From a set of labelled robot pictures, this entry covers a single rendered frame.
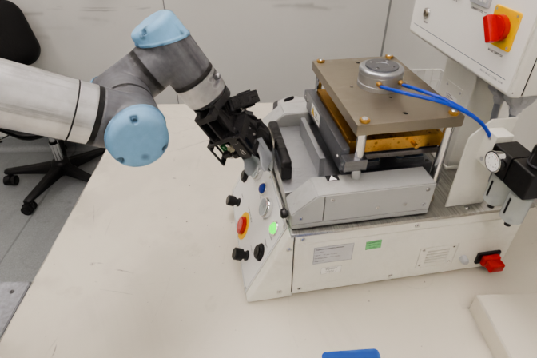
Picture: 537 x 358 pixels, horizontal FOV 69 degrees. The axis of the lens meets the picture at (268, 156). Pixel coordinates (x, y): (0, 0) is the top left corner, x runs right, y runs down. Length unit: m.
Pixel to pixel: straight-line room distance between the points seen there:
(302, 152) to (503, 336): 0.47
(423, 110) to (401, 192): 0.14
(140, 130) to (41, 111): 0.10
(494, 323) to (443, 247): 0.15
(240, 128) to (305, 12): 1.61
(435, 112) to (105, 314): 0.69
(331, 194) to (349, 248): 0.13
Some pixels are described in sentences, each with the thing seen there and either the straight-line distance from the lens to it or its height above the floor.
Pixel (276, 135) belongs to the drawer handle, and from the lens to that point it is 0.76.
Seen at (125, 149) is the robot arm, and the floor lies 1.16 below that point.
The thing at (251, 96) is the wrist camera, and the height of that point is 1.08.
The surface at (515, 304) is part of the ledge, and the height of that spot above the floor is 0.79.
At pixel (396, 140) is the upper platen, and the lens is 0.70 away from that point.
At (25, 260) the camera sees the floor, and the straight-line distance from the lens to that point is 2.15.
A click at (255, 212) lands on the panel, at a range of 0.83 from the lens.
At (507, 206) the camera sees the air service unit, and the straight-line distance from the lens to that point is 0.69.
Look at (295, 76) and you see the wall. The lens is 2.34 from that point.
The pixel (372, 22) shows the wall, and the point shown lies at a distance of 2.31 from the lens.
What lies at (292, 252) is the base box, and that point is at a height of 0.88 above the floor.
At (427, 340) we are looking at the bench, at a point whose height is 0.75.
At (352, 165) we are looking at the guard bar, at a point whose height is 1.03.
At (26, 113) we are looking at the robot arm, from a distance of 0.49.
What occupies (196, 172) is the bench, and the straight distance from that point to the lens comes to 1.11.
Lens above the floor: 1.41
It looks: 35 degrees down
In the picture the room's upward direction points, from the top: straight up
